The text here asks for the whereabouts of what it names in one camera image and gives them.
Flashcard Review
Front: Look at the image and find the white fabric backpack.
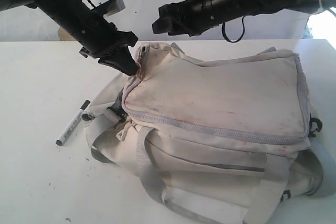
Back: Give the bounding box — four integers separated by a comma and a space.
83, 42, 328, 223

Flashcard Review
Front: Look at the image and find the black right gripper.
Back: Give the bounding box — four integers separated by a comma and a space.
152, 0, 262, 37

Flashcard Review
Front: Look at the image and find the black and white marker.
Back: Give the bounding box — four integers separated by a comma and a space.
55, 100, 90, 146

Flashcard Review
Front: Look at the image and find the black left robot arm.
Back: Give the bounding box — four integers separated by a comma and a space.
1, 0, 138, 76

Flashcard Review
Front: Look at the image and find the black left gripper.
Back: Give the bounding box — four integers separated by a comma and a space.
39, 0, 138, 76

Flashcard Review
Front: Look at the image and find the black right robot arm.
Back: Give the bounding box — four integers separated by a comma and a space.
152, 0, 335, 42

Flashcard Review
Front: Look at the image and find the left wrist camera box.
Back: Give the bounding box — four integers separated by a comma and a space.
93, 0, 125, 17

